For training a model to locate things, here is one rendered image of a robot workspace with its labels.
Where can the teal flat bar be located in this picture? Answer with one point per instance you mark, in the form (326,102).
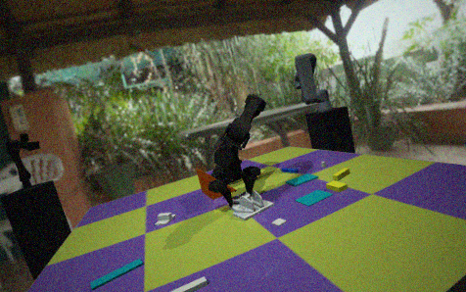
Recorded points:
(115,274)

